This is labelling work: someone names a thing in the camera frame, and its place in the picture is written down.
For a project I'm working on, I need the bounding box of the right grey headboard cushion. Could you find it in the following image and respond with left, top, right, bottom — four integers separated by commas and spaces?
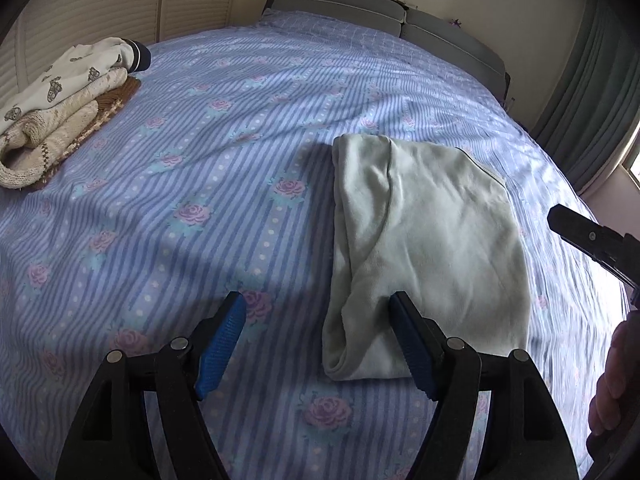
400, 9, 510, 101

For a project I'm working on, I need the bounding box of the brown folded garment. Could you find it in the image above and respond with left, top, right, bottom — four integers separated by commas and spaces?
28, 76, 141, 192

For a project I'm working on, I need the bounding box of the white louvered wardrobe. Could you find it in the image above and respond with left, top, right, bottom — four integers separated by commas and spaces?
1, 0, 232, 100

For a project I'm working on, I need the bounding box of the grey headboard cushion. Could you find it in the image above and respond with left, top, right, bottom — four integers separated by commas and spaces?
262, 0, 406, 37
400, 9, 510, 101

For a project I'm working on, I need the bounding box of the white printed folded garment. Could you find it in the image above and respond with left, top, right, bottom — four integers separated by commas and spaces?
1, 37, 152, 132

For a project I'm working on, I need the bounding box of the blue floral striped bedsheet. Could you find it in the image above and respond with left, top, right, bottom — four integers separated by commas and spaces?
1, 13, 627, 479

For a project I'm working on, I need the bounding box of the beige knitted folded garment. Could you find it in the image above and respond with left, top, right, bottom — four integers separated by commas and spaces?
1, 68, 128, 190

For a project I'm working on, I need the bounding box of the person's right hand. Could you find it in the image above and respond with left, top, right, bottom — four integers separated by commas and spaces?
588, 315, 639, 436

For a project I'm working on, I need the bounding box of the light green long-sleeve shirt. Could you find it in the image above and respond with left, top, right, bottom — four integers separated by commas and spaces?
322, 134, 530, 382

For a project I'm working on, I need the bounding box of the window with metal bars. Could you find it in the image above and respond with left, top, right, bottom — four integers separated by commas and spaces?
620, 134, 640, 186

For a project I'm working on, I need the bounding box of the green curtain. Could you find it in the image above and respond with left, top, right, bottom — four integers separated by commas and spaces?
532, 0, 639, 193

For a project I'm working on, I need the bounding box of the left grey headboard cushion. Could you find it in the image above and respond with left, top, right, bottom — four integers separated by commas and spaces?
262, 0, 406, 37

